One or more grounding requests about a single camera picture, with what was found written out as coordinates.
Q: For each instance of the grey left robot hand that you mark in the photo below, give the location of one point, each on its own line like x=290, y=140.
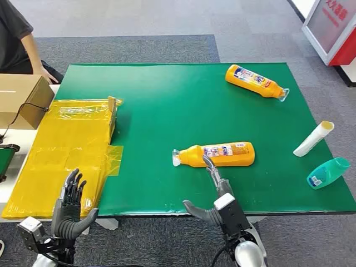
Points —
x=66, y=221

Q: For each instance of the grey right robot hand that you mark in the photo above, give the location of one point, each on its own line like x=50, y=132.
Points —
x=225, y=188

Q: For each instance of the person's hand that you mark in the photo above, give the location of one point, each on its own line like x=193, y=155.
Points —
x=47, y=75

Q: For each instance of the orange bottle with text label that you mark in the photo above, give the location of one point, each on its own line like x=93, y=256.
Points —
x=222, y=155

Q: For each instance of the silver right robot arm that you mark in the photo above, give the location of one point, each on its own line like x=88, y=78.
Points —
x=247, y=254

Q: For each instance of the person's forearm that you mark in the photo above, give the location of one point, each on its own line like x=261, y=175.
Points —
x=32, y=51

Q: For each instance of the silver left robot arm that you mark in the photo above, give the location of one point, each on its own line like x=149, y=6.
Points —
x=59, y=252

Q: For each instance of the orange bottle with blue-white label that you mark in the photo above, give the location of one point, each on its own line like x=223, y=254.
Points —
x=250, y=81

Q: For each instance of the white tube bottle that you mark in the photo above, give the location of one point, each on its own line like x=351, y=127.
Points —
x=313, y=139

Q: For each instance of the teal plastic bottle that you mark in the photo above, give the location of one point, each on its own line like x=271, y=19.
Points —
x=328, y=173

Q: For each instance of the brown cardboard box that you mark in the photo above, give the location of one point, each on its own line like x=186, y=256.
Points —
x=19, y=99

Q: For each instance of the white table leg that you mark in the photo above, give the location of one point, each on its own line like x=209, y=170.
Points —
x=107, y=224

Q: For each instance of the person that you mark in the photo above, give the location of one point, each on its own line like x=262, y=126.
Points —
x=10, y=37

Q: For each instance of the yellow film-wrapped box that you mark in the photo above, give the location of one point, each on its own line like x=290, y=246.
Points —
x=69, y=147

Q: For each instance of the green table mat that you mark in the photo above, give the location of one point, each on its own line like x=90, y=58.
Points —
x=180, y=110

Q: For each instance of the green bin with black rim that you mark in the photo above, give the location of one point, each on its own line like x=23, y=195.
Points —
x=6, y=156

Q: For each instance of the red and white sign stand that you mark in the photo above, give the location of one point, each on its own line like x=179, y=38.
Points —
x=330, y=29

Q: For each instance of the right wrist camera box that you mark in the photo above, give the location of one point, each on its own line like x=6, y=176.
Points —
x=232, y=215

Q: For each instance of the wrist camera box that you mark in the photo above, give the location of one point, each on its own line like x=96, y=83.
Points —
x=232, y=215
x=30, y=232

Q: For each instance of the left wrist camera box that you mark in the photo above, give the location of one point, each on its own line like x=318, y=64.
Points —
x=30, y=232

